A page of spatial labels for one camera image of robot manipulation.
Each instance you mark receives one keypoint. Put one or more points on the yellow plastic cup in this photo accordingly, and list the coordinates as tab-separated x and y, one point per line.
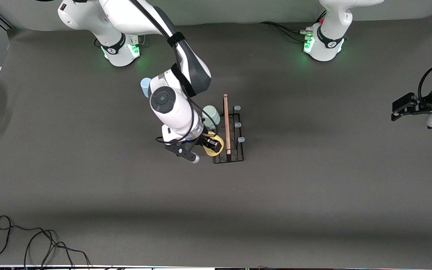
214	153

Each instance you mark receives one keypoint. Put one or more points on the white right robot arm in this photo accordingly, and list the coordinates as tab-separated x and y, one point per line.
171	108

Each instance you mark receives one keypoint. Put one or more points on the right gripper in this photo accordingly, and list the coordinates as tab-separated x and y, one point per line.
204	140

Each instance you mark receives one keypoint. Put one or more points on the pale green plastic cup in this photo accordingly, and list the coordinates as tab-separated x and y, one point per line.
212	114

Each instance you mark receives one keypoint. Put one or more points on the light blue plastic cup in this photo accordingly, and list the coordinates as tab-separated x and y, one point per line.
145	87

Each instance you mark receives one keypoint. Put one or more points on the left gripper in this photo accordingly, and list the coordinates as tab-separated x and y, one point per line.
423	105

